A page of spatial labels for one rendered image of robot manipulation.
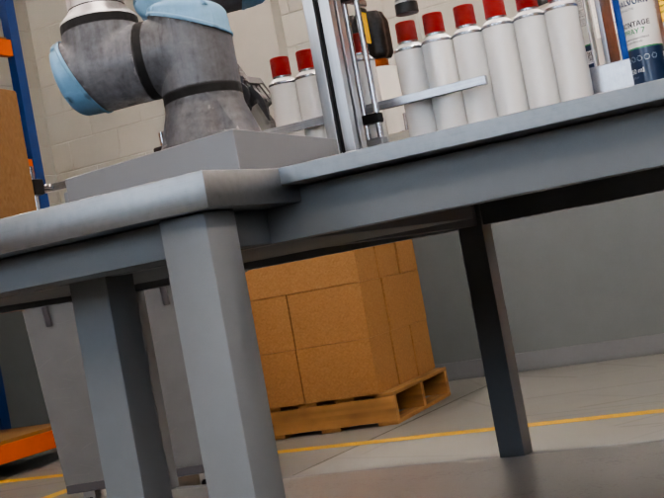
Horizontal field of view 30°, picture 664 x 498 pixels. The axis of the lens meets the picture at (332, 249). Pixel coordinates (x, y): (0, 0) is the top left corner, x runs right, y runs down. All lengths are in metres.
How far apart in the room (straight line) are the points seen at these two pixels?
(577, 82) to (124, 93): 0.68
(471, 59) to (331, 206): 0.63
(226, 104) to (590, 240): 4.93
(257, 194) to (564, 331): 5.37
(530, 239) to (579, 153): 5.36
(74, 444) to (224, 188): 3.11
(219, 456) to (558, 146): 0.48
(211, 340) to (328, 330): 4.23
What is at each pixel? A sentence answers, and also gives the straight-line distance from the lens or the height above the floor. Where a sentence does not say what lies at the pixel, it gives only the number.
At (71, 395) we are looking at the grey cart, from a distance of 4.34.
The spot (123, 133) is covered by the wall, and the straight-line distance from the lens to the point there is 7.94.
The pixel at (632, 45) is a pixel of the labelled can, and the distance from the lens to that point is 1.92.
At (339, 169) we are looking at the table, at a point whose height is 0.81.
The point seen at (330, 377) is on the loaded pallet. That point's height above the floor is 0.25.
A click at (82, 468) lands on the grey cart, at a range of 4.38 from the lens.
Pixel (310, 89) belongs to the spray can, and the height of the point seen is 1.01.
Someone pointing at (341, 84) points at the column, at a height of 0.98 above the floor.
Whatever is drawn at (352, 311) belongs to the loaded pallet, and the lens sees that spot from 5.48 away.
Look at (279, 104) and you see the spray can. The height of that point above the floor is 1.00.
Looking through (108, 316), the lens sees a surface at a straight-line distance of 1.59.
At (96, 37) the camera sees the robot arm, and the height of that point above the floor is 1.10.
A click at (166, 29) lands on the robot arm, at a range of 1.80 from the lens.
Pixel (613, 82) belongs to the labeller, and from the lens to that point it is 1.97.
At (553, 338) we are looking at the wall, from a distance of 6.69.
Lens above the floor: 0.70
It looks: 1 degrees up
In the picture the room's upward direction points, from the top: 10 degrees counter-clockwise
